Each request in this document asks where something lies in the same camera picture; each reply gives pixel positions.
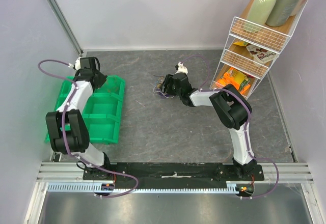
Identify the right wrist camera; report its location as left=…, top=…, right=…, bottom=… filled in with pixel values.
left=175, top=62, right=188, bottom=74

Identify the dark green bottle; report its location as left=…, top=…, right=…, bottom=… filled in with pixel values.
left=266, top=0, right=299, bottom=27

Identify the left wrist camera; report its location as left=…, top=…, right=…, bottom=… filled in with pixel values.
left=67, top=58, right=80, bottom=71

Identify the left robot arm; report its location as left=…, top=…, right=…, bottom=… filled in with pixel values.
left=44, top=57, right=112, bottom=180

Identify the orange snack box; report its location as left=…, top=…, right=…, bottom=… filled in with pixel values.
left=215, top=67, right=252, bottom=95

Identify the light green spray bottle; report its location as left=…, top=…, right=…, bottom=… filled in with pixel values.
left=243, top=0, right=276, bottom=33

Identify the green compartment bin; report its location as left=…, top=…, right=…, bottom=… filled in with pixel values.
left=45, top=75, right=127, bottom=145

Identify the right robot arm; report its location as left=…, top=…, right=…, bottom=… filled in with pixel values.
left=159, top=73, right=257, bottom=180

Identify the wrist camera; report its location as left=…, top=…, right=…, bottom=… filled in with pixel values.
left=67, top=58, right=80, bottom=71
left=175, top=62, right=188, bottom=74

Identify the chobani yogurt pack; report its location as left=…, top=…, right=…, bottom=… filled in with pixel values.
left=246, top=44, right=279, bottom=65

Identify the coloured cable bundle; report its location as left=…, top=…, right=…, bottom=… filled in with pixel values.
left=152, top=74, right=176, bottom=100

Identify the yellow snack bag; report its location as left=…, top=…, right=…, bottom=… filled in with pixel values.
left=233, top=41, right=249, bottom=47

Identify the aluminium rail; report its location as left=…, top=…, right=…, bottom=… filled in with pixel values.
left=37, top=162, right=313, bottom=196

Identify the white wire shelf rack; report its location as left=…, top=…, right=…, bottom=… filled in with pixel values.
left=210, top=0, right=308, bottom=99

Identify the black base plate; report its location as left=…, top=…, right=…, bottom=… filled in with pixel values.
left=83, top=161, right=265, bottom=190

